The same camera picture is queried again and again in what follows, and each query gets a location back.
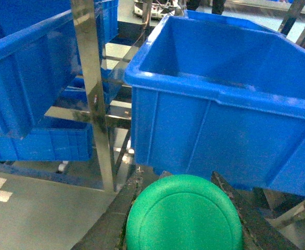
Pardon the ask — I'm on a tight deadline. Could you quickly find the steel rack upright post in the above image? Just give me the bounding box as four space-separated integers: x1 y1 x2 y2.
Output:
70 1 115 192

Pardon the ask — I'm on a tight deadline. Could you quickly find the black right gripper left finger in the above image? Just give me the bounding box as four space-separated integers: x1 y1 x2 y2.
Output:
72 168 142 249

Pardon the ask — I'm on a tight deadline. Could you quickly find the green mushroom push button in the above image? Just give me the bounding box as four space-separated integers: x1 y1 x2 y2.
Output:
126 174 244 249

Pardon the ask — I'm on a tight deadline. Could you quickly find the blue bin lower left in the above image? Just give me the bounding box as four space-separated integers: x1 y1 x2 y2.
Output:
0 117 93 161

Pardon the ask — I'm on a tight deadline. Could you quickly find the large blue target bin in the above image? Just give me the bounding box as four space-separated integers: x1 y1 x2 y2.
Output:
124 12 305 196

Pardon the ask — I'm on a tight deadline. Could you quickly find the large blue bin upper left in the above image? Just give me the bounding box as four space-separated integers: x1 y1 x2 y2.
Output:
0 1 81 139

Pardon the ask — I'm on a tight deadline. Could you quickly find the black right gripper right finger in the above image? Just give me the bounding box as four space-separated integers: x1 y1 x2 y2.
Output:
211 171 298 249

